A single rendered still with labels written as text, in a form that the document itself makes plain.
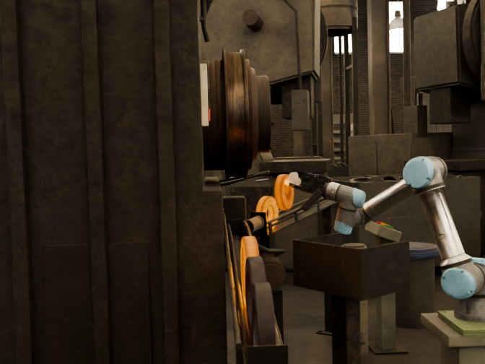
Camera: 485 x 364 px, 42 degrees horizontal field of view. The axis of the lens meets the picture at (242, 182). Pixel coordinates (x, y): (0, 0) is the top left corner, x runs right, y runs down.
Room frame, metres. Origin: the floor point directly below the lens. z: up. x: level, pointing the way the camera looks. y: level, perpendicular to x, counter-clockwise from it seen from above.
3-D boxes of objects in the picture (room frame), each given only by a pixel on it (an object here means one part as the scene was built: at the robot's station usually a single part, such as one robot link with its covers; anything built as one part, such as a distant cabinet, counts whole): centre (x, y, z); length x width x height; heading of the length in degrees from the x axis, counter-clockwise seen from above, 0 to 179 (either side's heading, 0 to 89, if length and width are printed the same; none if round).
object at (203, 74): (1.95, 0.11, 1.15); 0.26 x 0.02 x 0.18; 3
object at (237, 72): (2.30, 0.02, 1.11); 0.47 x 0.06 x 0.47; 3
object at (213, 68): (2.29, 0.10, 1.12); 0.47 x 0.10 x 0.47; 3
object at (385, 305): (3.01, -0.68, 0.31); 0.24 x 0.16 x 0.62; 3
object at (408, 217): (4.81, -1.14, 0.39); 1.03 x 0.83 x 0.77; 108
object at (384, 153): (6.48, -1.60, 0.55); 1.10 x 0.53 x 1.10; 23
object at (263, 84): (2.30, -0.08, 1.11); 0.28 x 0.06 x 0.28; 3
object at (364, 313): (2.96, -0.52, 0.26); 0.12 x 0.12 x 0.52
